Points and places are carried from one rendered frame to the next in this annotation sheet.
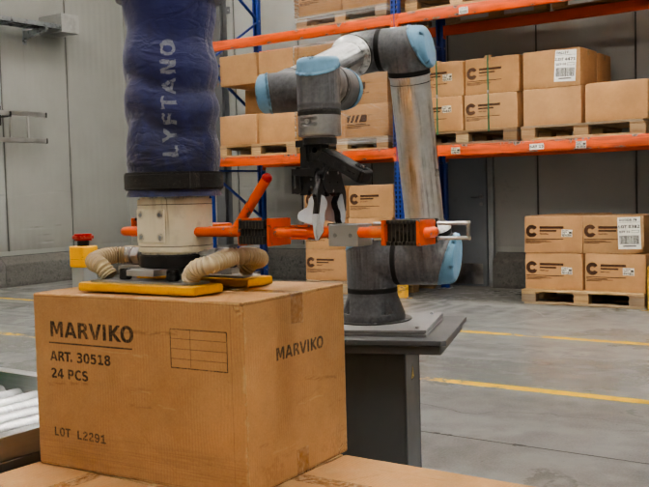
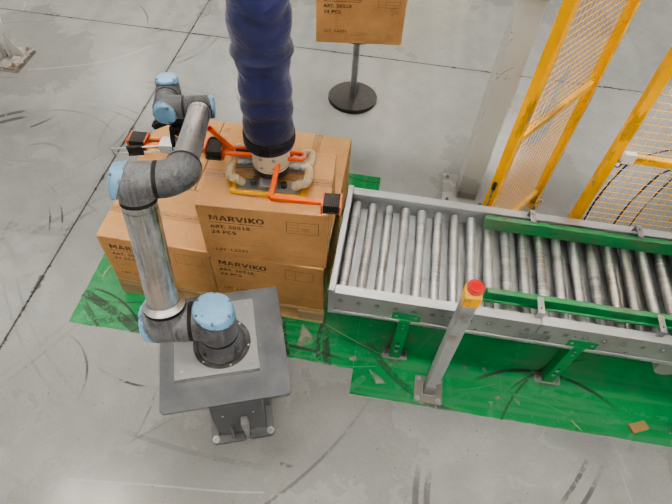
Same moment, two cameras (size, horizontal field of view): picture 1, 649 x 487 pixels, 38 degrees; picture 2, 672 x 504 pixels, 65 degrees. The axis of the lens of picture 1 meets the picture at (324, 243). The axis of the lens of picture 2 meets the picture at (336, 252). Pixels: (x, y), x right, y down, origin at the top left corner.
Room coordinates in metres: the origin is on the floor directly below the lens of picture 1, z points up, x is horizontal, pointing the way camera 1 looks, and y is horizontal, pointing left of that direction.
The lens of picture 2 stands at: (3.83, -0.22, 2.72)
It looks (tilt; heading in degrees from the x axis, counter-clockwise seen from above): 53 degrees down; 151
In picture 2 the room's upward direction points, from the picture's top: 4 degrees clockwise
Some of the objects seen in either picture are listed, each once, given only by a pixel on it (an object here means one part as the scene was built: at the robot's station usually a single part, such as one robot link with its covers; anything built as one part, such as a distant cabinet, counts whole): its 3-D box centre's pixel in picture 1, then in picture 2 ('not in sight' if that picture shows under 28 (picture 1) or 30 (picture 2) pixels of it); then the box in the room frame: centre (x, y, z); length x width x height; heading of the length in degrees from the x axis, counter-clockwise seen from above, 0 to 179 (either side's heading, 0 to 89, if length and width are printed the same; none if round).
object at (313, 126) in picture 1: (319, 128); not in sight; (1.94, 0.01, 1.29); 0.10 x 0.09 x 0.05; 147
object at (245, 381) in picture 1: (192, 372); (271, 206); (2.16, 0.32, 0.74); 0.60 x 0.40 x 0.40; 59
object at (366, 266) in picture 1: (374, 257); (213, 319); (2.78, -0.15, 0.96); 0.17 x 0.15 x 0.18; 69
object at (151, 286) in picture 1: (149, 280); not in sight; (2.07, 0.39, 0.97); 0.34 x 0.10 x 0.05; 58
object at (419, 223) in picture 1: (408, 232); (139, 140); (1.83, -0.17, 1.08); 0.08 x 0.07 x 0.05; 58
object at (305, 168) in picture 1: (318, 167); (179, 122); (1.95, 0.01, 1.21); 0.09 x 0.08 x 0.12; 57
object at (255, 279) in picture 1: (203, 272); (268, 185); (2.23, 0.29, 0.97); 0.34 x 0.10 x 0.05; 58
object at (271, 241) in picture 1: (264, 231); (215, 148); (2.02, 0.13, 1.08); 0.10 x 0.08 x 0.06; 148
